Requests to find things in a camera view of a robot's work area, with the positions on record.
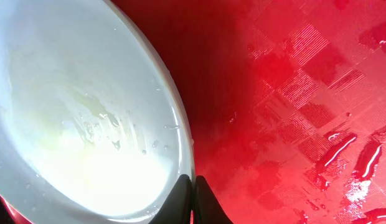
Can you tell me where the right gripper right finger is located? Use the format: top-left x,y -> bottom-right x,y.
192,175 -> 233,224

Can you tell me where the red plastic tray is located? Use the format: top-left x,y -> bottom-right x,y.
0,0 -> 386,224

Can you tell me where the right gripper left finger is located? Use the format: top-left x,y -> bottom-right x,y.
149,174 -> 192,224

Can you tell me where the light blue plate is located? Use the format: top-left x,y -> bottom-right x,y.
0,0 -> 194,223

